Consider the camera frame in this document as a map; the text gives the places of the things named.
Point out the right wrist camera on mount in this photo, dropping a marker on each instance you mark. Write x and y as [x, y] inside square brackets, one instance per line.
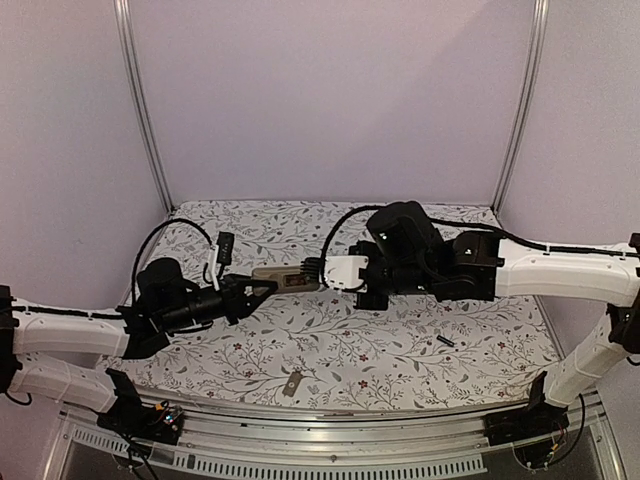
[341, 273]

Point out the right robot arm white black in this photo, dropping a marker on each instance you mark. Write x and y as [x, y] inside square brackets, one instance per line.
[408, 255]

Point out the black battery front right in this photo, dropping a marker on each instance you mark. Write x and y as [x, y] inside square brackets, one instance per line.
[445, 341]

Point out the left aluminium frame post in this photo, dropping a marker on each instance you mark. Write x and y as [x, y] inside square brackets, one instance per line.
[124, 22]

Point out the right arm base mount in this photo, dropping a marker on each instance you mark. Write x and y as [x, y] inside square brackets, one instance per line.
[537, 417]

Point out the floral patterned table mat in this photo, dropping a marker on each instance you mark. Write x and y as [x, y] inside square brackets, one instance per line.
[351, 359]

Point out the front aluminium rail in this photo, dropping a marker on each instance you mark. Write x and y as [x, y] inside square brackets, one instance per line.
[248, 433]

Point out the right aluminium frame post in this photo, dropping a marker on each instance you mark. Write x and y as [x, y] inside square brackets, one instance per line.
[525, 99]

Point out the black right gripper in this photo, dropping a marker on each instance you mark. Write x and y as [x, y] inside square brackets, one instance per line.
[370, 304]

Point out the grey battery compartment cover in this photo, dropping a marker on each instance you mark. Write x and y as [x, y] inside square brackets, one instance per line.
[292, 384]

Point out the white slotted cable duct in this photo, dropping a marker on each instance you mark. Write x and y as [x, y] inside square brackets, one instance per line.
[164, 456]

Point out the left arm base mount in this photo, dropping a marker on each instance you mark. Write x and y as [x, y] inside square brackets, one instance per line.
[129, 417]

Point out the white remote control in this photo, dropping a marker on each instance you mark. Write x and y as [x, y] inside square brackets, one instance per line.
[289, 279]

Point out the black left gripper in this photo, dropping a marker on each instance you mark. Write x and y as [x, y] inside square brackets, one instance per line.
[235, 302]

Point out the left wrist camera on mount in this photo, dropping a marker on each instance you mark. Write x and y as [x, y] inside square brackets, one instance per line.
[219, 258]

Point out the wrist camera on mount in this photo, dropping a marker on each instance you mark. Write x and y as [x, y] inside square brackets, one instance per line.
[219, 258]
[341, 273]

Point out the aluminium frame post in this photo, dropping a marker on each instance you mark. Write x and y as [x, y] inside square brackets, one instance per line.
[525, 99]
[124, 22]

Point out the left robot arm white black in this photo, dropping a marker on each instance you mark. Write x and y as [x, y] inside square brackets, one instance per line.
[168, 304]

